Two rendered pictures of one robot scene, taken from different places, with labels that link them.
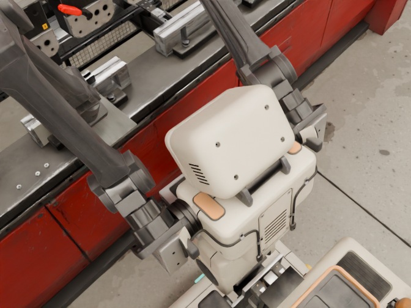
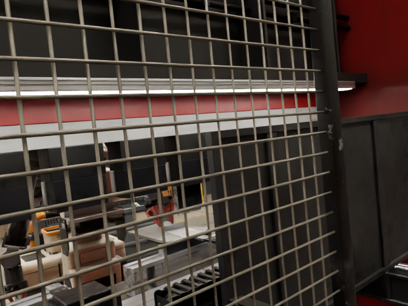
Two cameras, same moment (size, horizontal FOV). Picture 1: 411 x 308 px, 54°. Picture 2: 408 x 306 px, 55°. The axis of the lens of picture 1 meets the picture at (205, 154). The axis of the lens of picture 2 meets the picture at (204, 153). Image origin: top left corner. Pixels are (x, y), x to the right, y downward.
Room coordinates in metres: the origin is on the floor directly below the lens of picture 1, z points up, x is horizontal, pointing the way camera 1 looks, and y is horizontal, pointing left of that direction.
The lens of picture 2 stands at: (2.18, 0.59, 1.34)
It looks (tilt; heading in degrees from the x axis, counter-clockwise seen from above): 3 degrees down; 183
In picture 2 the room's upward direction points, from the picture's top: 6 degrees counter-clockwise
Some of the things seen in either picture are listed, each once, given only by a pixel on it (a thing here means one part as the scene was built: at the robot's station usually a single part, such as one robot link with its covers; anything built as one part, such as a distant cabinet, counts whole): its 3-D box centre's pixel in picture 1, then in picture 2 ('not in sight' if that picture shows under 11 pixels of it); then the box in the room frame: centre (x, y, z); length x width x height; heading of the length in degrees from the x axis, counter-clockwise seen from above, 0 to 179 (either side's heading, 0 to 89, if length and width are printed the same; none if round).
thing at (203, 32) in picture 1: (204, 33); not in sight; (1.27, -0.03, 0.89); 0.30 x 0.05 x 0.03; 133
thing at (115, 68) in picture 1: (79, 100); (181, 263); (0.93, 0.41, 0.92); 0.39 x 0.06 x 0.10; 133
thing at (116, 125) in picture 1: (87, 119); (167, 231); (0.79, 0.35, 1.00); 0.26 x 0.18 x 0.01; 43
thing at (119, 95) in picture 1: (89, 117); not in sight; (0.88, 0.39, 0.89); 0.30 x 0.05 x 0.03; 133
